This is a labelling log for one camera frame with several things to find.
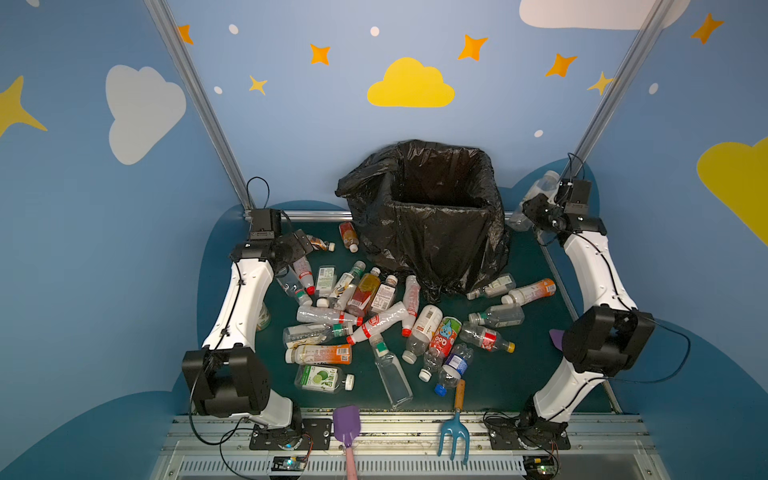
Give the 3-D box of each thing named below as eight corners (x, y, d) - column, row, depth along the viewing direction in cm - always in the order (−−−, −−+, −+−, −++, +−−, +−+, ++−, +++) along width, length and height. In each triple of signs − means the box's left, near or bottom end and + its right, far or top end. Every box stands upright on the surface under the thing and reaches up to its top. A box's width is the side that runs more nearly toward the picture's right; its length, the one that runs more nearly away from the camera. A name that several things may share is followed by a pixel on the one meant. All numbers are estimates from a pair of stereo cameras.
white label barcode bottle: (399, 358, 87) (399, 352, 83) (426, 308, 98) (428, 302, 94) (416, 368, 85) (418, 363, 82) (442, 316, 96) (445, 310, 92)
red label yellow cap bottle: (457, 340, 91) (459, 335, 88) (461, 324, 94) (463, 319, 92) (510, 358, 87) (514, 354, 85) (512, 341, 91) (516, 336, 88)
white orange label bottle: (508, 310, 98) (512, 303, 95) (500, 298, 101) (504, 291, 98) (554, 294, 102) (560, 288, 99) (545, 284, 105) (550, 277, 102)
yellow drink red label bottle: (345, 311, 96) (344, 306, 94) (369, 270, 107) (369, 264, 105) (361, 318, 95) (360, 313, 92) (384, 275, 106) (384, 270, 103)
